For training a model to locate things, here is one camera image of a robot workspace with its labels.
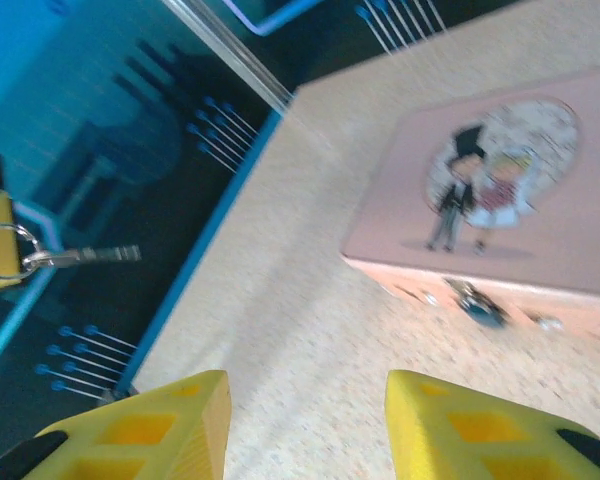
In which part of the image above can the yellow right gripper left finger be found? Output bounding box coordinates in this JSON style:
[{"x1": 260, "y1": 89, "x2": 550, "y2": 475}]
[{"x1": 0, "y1": 369, "x2": 233, "y2": 480}]

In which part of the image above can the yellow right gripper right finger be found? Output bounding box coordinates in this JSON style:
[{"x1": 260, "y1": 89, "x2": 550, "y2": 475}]
[{"x1": 384, "y1": 369, "x2": 600, "y2": 480}]

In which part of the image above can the silver key ring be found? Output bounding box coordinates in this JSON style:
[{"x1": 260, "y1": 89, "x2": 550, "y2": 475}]
[{"x1": 0, "y1": 223, "x2": 57, "y2": 280}]

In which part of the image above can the small silver key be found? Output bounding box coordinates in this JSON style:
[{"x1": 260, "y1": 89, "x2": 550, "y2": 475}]
[{"x1": 53, "y1": 243, "x2": 143, "y2": 267}]

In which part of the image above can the small blue padlock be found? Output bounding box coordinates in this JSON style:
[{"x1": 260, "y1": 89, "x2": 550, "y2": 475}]
[{"x1": 443, "y1": 277, "x2": 510, "y2": 330}]

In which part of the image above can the pink box with cartoon couple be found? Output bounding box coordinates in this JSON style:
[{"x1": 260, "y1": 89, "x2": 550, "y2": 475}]
[{"x1": 340, "y1": 64, "x2": 600, "y2": 344}]

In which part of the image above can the aluminium frame post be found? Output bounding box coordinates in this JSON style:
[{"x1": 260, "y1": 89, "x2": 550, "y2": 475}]
[{"x1": 162, "y1": 0, "x2": 297, "y2": 109}]

